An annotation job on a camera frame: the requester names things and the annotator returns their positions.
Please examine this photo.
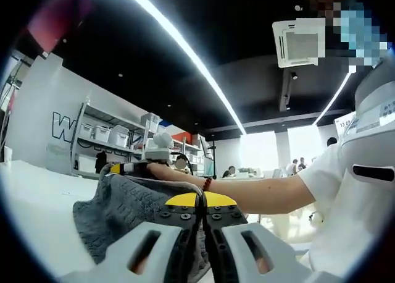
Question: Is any grey towel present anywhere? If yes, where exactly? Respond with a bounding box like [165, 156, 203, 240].
[73, 164, 247, 281]

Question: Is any white flat box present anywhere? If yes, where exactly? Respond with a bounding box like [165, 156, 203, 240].
[77, 154, 98, 173]

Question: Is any person's right hand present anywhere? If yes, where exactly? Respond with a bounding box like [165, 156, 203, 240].
[147, 163, 204, 190]

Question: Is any black bag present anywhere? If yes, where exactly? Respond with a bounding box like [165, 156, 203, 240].
[94, 151, 107, 174]

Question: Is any metal shelf rack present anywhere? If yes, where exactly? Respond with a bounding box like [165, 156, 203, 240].
[70, 102, 204, 180]

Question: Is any clear storage box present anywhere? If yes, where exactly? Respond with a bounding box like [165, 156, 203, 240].
[141, 112, 160, 133]

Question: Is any tall white storage box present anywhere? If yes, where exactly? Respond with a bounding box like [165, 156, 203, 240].
[108, 125, 130, 148]

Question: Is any long ceiling light strip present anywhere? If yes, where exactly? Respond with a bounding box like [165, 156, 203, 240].
[118, 0, 247, 136]

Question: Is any hanging black ceiling fixture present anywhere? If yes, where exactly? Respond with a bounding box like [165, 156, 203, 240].
[279, 69, 300, 112]

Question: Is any white chest device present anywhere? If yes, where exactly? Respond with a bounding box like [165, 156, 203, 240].
[338, 53, 395, 188]

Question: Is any white sign board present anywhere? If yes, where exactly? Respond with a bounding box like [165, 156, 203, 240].
[334, 111, 357, 139]

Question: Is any short ceiling light strip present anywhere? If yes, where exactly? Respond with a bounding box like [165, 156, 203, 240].
[313, 72, 353, 127]

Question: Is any ceiling air conditioner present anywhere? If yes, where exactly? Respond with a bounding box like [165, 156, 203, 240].
[272, 17, 328, 69]

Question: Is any black hand strap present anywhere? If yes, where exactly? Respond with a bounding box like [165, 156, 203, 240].
[132, 161, 153, 175]

